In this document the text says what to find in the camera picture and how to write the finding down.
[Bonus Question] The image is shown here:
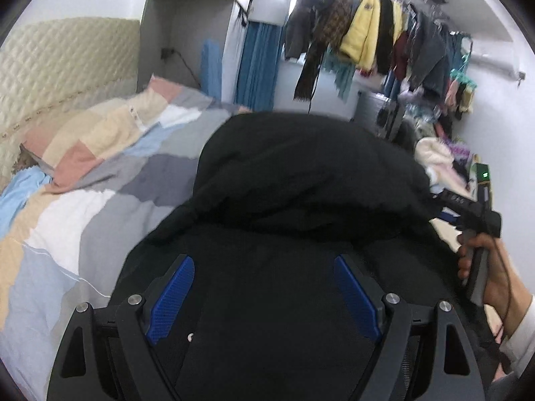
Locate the large black jacket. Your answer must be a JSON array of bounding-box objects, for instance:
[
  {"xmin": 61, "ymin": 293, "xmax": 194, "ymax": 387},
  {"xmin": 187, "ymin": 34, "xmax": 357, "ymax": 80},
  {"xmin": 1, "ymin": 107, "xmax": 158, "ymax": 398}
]
[{"xmin": 110, "ymin": 109, "xmax": 503, "ymax": 401}]

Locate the white shirt sleeve forearm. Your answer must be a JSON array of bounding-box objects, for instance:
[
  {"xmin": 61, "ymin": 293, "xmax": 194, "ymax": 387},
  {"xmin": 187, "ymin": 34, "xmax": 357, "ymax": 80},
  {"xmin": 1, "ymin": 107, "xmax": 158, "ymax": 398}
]
[{"xmin": 486, "ymin": 296, "xmax": 534, "ymax": 400}]

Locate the person's right hand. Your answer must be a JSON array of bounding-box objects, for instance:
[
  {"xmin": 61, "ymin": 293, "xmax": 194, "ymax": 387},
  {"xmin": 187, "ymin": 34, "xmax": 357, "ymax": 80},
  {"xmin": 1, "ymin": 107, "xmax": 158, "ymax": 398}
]
[{"xmin": 457, "ymin": 233, "xmax": 532, "ymax": 337}]

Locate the cream fluffy blanket pile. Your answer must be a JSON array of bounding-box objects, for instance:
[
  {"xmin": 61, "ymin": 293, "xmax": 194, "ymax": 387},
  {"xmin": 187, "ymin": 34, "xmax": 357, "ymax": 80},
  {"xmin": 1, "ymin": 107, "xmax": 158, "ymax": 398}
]
[{"xmin": 414, "ymin": 138, "xmax": 470, "ymax": 197}]

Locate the grey ribbed suitcase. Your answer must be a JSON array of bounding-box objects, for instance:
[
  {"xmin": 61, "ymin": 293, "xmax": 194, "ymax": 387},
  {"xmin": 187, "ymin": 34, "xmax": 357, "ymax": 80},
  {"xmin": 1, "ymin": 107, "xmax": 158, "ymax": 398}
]
[{"xmin": 352, "ymin": 91, "xmax": 404, "ymax": 141}]

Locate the dark denim hanging jacket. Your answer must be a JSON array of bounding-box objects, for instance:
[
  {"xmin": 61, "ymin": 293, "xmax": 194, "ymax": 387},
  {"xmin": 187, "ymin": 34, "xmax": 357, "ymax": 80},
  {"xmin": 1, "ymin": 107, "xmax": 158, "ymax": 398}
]
[{"xmin": 408, "ymin": 12, "xmax": 451, "ymax": 101}]

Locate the patchwork checked quilt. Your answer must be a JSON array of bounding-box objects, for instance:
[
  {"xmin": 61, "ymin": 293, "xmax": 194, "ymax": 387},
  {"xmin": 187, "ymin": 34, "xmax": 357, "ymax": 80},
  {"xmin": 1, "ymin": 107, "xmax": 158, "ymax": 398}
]
[{"xmin": 1, "ymin": 77, "xmax": 243, "ymax": 400}]

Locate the teal hanging scarf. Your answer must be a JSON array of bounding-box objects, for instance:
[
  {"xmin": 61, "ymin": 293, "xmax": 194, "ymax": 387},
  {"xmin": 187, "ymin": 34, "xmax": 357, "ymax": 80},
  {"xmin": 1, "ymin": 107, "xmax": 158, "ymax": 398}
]
[{"xmin": 322, "ymin": 47, "xmax": 356, "ymax": 102}]

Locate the light blue sheet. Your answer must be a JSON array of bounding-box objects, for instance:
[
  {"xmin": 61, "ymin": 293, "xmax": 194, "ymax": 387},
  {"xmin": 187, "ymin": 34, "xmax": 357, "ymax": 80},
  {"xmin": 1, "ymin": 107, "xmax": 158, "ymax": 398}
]
[{"xmin": 0, "ymin": 166, "xmax": 52, "ymax": 238}]

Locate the yellow hanging jacket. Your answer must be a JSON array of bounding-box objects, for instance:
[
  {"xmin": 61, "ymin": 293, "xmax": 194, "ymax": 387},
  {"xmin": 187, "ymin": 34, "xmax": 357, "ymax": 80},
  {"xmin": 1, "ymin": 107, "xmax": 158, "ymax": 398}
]
[{"xmin": 339, "ymin": 0, "xmax": 381, "ymax": 72}]

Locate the brown plaid hanging coat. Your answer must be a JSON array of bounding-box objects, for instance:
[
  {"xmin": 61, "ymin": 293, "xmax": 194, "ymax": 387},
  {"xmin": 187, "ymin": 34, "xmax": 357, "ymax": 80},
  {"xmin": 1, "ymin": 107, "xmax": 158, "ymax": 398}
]
[{"xmin": 294, "ymin": 0, "xmax": 353, "ymax": 102}]

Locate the dark grey hanging coat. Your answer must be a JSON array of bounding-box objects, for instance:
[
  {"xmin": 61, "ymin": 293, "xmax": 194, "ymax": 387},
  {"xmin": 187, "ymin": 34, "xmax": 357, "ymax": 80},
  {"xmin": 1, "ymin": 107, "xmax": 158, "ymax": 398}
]
[{"xmin": 284, "ymin": 0, "xmax": 336, "ymax": 62}]

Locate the blue window curtain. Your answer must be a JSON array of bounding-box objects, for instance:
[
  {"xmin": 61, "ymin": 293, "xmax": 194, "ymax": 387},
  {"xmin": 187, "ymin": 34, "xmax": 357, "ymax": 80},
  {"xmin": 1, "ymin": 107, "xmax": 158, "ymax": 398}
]
[{"xmin": 235, "ymin": 21, "xmax": 283, "ymax": 111}]

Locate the cream quilted headboard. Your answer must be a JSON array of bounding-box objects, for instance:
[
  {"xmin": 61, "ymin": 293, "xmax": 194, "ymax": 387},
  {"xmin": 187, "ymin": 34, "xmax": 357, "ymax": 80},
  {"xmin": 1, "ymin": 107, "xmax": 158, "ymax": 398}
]
[{"xmin": 1, "ymin": 17, "xmax": 140, "ymax": 186}]

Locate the white wall air conditioner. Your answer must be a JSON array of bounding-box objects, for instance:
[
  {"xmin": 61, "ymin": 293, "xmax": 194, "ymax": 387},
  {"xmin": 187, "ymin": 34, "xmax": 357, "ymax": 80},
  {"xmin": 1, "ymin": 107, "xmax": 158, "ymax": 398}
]
[{"xmin": 470, "ymin": 48, "xmax": 526, "ymax": 82}]

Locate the grey wall cabinet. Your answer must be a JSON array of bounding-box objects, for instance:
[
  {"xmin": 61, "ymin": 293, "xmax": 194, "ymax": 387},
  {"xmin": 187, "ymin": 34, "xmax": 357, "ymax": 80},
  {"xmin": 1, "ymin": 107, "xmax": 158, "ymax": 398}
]
[{"xmin": 137, "ymin": 0, "xmax": 251, "ymax": 91}]

